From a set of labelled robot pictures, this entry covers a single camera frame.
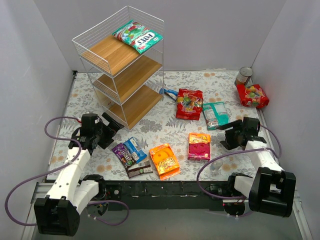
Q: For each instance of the blue candy wrapper near shelf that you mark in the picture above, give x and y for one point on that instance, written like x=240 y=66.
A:
x=169 y=92

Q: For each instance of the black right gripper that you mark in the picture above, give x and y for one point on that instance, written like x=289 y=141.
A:
x=233 y=135

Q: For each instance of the green Fox's mint candy bag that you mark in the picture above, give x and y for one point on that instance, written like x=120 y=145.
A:
x=138 y=36

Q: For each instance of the clear plastic bottle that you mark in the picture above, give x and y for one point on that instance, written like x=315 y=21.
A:
x=216 y=165

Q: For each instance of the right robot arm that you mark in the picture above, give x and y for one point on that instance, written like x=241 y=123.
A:
x=271 y=190

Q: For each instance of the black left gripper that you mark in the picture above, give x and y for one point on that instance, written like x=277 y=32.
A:
x=107 y=130

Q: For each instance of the metal tin can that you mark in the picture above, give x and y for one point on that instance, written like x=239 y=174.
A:
x=243 y=76

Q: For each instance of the pink Scrub Daddy box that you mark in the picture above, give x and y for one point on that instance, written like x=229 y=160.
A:
x=199 y=147

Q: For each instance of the purple M&M's candy bag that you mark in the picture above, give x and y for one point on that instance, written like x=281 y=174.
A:
x=124 y=155

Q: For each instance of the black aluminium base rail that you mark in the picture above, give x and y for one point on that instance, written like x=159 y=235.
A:
x=156 y=195

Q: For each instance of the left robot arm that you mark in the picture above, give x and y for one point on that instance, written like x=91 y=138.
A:
x=58 y=212

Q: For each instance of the orange Scrub Daddy box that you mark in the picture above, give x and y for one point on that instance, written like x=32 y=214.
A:
x=165 y=161

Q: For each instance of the white wire wooden shelf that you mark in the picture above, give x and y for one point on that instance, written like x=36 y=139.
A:
x=121 y=77

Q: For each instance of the teal mint candy bag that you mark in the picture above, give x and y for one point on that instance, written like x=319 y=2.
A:
x=215 y=114

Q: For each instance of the red fruit candy bag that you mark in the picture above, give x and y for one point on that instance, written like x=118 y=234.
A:
x=189 y=104

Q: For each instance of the brown chocolate bar wrapper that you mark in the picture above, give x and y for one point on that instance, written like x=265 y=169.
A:
x=141 y=168

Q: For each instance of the red fruit candy bag corner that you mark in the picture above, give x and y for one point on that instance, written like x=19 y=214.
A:
x=252 y=96

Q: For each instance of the blue candy bar wrapper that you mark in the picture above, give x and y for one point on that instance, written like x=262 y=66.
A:
x=135 y=150

